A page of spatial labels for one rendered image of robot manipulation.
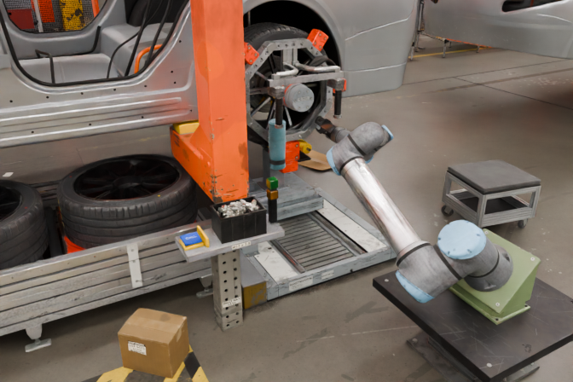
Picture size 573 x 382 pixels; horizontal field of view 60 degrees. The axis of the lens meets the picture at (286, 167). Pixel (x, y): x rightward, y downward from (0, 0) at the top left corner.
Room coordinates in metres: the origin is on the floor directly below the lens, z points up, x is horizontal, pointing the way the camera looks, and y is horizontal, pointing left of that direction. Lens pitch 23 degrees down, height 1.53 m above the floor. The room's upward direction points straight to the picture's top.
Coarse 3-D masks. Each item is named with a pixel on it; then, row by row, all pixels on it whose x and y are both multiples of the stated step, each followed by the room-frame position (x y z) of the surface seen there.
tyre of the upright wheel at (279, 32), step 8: (256, 24) 2.79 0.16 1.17; (264, 24) 2.76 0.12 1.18; (272, 24) 2.76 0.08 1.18; (280, 24) 2.78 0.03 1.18; (248, 32) 2.68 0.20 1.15; (256, 32) 2.62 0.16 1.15; (264, 32) 2.60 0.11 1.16; (272, 32) 2.61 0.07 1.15; (280, 32) 2.64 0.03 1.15; (288, 32) 2.66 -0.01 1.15; (296, 32) 2.68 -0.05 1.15; (304, 32) 2.71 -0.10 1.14; (248, 40) 2.57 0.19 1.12; (256, 40) 2.57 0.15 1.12; (264, 40) 2.59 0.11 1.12; (272, 40) 2.61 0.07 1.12; (256, 48) 2.57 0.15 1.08; (320, 96) 2.76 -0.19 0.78; (248, 128) 2.54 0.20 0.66; (296, 128) 2.69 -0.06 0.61; (248, 136) 2.55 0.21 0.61; (256, 136) 2.56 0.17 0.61; (264, 144) 2.59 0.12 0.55
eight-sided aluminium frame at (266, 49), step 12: (264, 48) 2.51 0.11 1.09; (276, 48) 2.53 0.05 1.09; (288, 48) 2.56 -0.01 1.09; (312, 48) 2.63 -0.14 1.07; (264, 60) 2.50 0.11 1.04; (252, 72) 2.47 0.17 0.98; (324, 84) 2.72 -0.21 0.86; (324, 96) 2.72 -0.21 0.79; (324, 108) 2.67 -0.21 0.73; (252, 120) 2.47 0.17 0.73; (312, 120) 2.64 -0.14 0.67; (264, 132) 2.50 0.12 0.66; (288, 132) 2.61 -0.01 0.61; (300, 132) 2.60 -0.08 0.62
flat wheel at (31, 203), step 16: (0, 192) 2.14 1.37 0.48; (16, 192) 2.09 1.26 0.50; (32, 192) 2.09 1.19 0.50; (0, 208) 1.99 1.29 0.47; (16, 208) 1.93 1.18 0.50; (32, 208) 1.93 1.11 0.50; (0, 224) 1.78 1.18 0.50; (16, 224) 1.81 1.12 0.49; (32, 224) 1.89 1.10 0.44; (0, 240) 1.73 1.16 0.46; (16, 240) 1.78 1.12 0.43; (32, 240) 1.86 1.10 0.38; (48, 240) 1.99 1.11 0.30; (0, 256) 1.72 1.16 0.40; (16, 256) 1.77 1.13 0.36; (32, 256) 1.84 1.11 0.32
